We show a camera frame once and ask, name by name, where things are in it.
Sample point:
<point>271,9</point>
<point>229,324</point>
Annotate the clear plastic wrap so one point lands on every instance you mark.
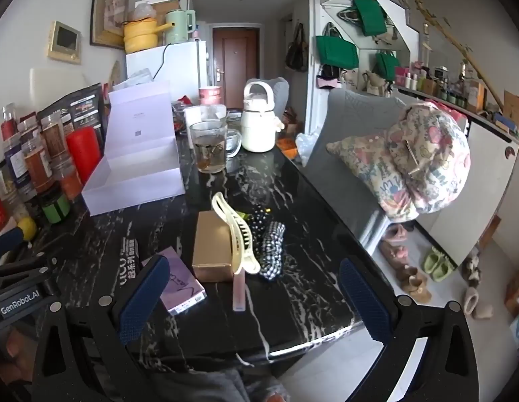
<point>138,77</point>

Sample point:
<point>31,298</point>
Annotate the beige slipper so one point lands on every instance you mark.
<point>477,305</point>

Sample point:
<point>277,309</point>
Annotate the furry brown slipper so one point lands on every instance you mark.
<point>471,266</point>

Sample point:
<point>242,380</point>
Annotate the floral print cushion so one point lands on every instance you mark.
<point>414,167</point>

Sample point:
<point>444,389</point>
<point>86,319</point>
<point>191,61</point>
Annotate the long black printed box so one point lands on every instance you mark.
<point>126,259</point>

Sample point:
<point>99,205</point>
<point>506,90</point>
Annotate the jar navy label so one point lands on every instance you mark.
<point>16,163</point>

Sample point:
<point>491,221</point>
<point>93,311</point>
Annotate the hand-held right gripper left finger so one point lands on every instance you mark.
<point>144,297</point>

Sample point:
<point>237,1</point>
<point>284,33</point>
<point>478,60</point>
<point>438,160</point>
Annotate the pink slipper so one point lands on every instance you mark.
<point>395,234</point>

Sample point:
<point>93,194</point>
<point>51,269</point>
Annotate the glass mug with tea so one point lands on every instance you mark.
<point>209,146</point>

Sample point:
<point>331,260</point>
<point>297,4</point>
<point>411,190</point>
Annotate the white plastic bag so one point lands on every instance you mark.
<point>307,142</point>

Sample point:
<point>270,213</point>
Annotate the small gold cardboard box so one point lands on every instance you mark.
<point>213,238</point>

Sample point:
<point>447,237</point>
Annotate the lemon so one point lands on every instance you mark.
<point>27,227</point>

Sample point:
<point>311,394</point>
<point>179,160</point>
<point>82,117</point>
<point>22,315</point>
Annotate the grey chair leaf pattern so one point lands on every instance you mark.
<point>360,142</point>

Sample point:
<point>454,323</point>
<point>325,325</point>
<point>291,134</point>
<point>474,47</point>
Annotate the light green electric kettle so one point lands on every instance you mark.
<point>180,25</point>

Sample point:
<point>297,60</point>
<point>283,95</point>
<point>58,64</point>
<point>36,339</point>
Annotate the grey chair small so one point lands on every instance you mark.
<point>280,90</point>

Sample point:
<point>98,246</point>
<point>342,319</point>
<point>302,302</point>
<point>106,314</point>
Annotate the yellow cooking pot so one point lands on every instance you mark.
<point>140,33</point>

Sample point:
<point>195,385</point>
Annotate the woven straw fan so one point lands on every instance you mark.
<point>115,73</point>

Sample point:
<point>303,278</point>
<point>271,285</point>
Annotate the cream hair claw clip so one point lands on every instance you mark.
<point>238,234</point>

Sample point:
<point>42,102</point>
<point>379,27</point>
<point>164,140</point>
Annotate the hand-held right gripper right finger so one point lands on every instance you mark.
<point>364,301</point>

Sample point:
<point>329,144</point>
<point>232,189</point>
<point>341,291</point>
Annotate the orange box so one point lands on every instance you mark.
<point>291,144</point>

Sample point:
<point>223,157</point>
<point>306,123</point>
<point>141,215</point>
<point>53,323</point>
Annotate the tall jar red label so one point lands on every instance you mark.
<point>10,121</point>

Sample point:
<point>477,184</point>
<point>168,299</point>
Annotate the small glass cup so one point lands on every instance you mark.
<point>233,142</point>

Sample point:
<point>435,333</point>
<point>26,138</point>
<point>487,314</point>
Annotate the jar dark purple label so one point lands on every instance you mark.
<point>29,130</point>

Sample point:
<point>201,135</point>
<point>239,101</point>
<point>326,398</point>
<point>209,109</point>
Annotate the black white gingham scrunchie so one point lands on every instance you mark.
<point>272,251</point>

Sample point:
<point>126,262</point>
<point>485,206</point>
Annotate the pink paper cup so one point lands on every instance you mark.
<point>210,95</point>

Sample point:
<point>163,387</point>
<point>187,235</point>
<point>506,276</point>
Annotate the jar orange-brown label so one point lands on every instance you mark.
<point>39,163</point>

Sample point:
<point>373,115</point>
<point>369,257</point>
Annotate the white cabinet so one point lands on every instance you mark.
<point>473,184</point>

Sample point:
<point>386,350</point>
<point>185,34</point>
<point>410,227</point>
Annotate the gold framed wall panel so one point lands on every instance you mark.
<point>64,42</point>

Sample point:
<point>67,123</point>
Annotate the brown door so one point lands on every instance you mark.
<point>236,65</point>

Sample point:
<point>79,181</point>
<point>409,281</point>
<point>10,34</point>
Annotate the jar brown label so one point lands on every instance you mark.
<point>54,134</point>

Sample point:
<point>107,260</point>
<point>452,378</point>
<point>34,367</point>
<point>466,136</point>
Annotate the row of bottles on shelf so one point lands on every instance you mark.
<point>444,86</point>

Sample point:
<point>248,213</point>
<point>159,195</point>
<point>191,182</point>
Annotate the person's left hand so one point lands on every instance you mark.
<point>10,356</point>

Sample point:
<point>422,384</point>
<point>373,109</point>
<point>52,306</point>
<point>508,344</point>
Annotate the black polka dot scrunchie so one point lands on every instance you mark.
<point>257,217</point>

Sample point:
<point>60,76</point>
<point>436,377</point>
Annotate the white fridge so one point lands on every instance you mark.
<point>180,63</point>

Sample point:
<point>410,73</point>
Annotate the black stand-up pouch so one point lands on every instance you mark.
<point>79,104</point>

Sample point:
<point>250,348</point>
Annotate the short orange jar grey lid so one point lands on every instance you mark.
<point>69,180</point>

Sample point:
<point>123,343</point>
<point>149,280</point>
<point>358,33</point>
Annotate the pink lip gloss tube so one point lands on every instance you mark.
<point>239,291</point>

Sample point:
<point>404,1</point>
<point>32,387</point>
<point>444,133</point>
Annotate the green tote bag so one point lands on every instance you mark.
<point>337,52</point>

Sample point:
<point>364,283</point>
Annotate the white gift box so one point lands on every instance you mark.
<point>138,176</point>

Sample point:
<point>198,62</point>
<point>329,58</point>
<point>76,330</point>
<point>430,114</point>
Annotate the black jar green label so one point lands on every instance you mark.
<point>56,207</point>

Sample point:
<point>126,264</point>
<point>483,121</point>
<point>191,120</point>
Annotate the wooden branch decoration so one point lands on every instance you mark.
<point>452,44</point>

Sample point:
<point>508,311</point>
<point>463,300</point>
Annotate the black lid jar of flakes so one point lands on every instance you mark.
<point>1,184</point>

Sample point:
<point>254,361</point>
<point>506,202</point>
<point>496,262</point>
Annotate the green slippers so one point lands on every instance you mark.
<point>437,264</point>

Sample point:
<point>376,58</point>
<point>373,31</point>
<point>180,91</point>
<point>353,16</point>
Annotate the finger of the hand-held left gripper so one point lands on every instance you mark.
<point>8,240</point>
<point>25,267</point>

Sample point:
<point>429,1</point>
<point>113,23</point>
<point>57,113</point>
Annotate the black hanging handbag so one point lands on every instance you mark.
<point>296,52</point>

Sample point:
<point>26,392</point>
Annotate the red canister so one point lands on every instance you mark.
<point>83,155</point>

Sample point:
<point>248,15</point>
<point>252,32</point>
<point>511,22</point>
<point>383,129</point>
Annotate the purple packet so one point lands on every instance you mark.
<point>184,289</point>

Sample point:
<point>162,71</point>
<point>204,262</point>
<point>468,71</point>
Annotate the framed picture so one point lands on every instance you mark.
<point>110,8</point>

